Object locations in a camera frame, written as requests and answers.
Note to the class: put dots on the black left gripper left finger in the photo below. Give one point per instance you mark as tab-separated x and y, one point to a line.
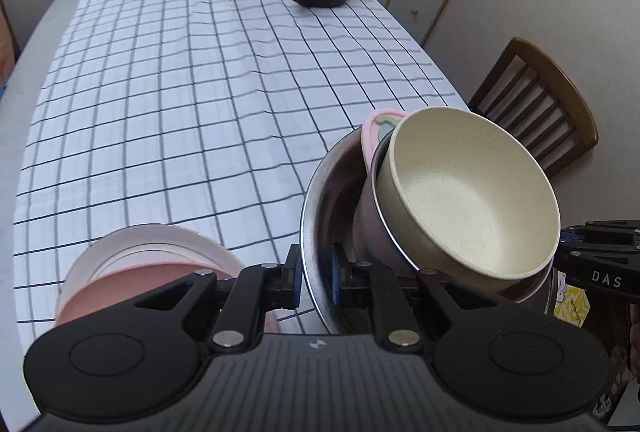
245	301

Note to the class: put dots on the pink green kids plate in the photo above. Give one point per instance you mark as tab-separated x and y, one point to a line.
375	127

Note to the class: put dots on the cream ceramic bowl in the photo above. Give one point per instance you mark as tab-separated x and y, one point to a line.
439	146

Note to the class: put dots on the wooden chair right side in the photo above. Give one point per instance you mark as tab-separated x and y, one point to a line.
531	97

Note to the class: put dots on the white checkered tablecloth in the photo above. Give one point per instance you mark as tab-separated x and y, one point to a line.
208	114

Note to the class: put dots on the yellow patterned bag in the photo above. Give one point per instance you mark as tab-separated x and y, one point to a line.
571	303

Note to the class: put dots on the wooden chair with pink towel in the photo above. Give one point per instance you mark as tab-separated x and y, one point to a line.
9	50

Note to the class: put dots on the stainless steel bowl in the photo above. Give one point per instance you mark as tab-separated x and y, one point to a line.
328	214

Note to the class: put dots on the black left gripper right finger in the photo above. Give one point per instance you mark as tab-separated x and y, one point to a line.
374	287

